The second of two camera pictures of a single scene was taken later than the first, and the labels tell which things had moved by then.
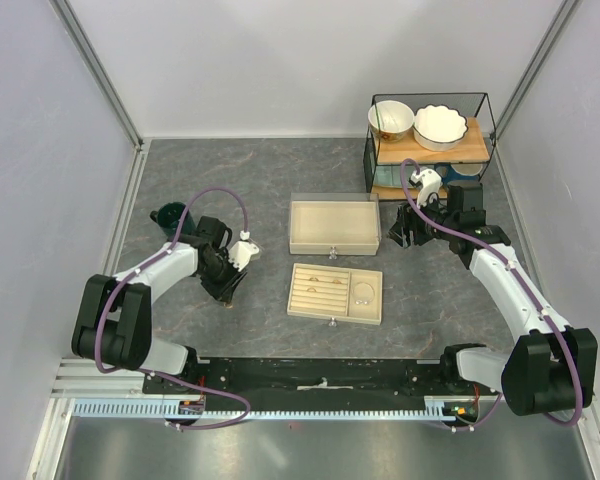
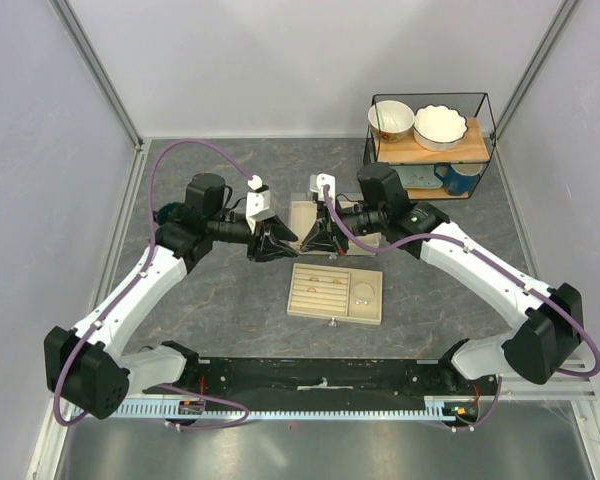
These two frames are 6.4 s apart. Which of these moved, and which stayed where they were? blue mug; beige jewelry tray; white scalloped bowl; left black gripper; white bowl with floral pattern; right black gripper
Moved: right black gripper; left black gripper
Stayed: white scalloped bowl; blue mug; beige jewelry tray; white bowl with floral pattern
